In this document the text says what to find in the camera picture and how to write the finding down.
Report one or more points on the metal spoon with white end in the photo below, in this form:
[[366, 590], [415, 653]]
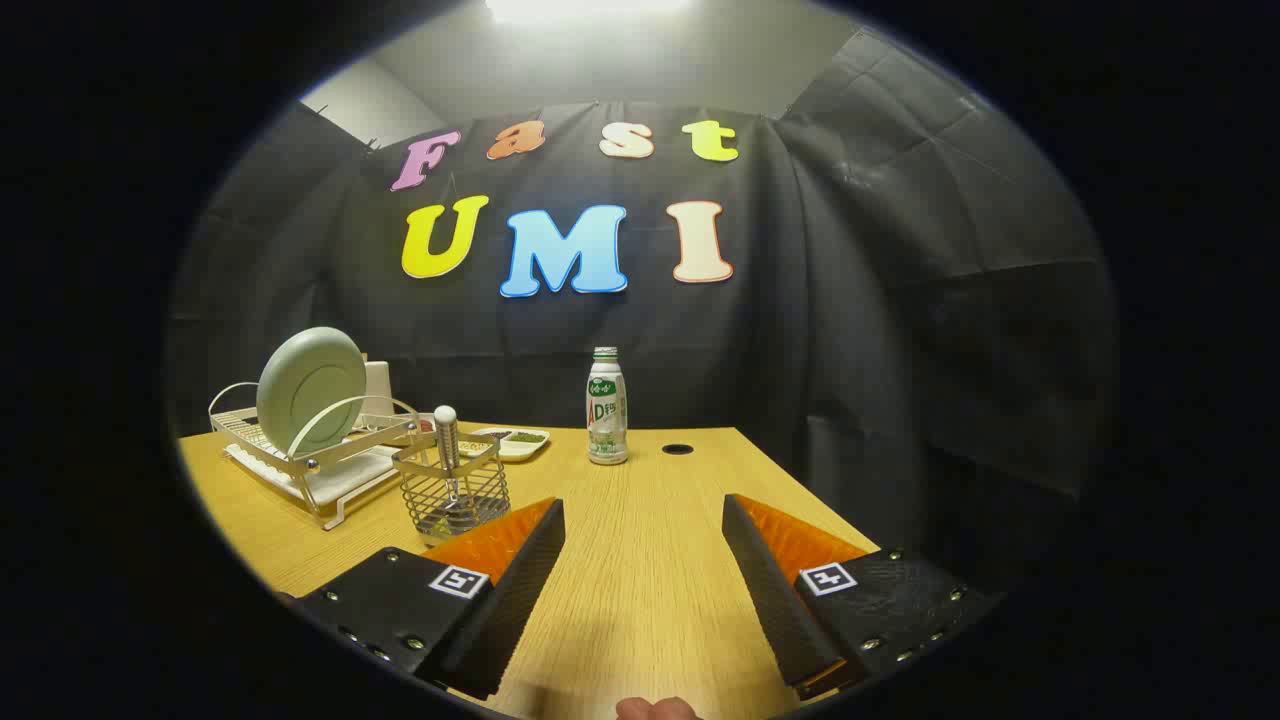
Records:
[[446, 440]]

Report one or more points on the white drink bottle green cap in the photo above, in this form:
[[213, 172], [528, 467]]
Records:
[[606, 415]]

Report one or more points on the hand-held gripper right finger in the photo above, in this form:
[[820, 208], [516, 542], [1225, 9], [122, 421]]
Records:
[[775, 600]]

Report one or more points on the white divided tray with beans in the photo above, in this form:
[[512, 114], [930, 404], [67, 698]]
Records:
[[525, 447]]

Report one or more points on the white toaster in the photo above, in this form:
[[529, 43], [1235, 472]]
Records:
[[378, 395]]

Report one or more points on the pale green plate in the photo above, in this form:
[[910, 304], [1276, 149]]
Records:
[[305, 385]]

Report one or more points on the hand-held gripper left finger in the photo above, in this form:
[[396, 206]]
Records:
[[510, 610]]

